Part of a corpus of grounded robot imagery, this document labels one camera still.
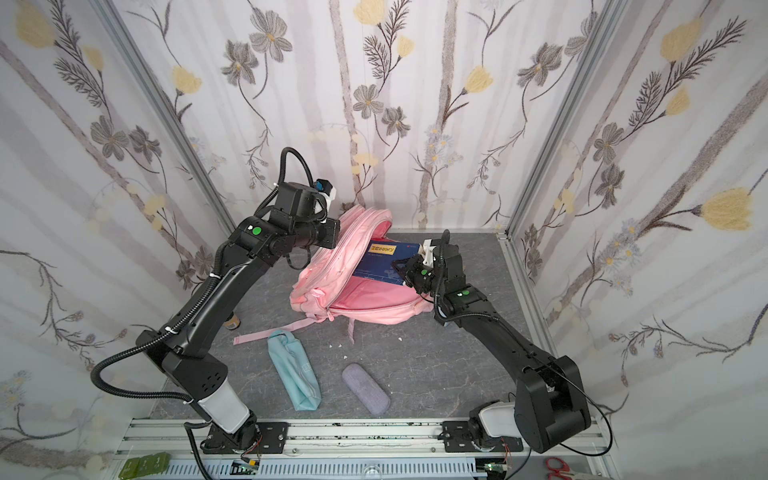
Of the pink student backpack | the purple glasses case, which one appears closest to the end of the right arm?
the pink student backpack

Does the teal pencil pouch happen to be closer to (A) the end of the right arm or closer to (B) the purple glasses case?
(B) the purple glasses case

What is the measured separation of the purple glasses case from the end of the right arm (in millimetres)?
309

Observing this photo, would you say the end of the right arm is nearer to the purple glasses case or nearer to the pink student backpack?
the pink student backpack

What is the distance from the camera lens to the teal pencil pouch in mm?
780

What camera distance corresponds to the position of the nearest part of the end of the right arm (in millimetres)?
699

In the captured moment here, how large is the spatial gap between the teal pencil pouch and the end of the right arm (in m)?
0.39

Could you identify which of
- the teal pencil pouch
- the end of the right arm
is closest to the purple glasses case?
the teal pencil pouch

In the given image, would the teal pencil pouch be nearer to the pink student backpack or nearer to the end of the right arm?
the pink student backpack

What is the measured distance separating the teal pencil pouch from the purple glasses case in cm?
9

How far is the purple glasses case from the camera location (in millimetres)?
784
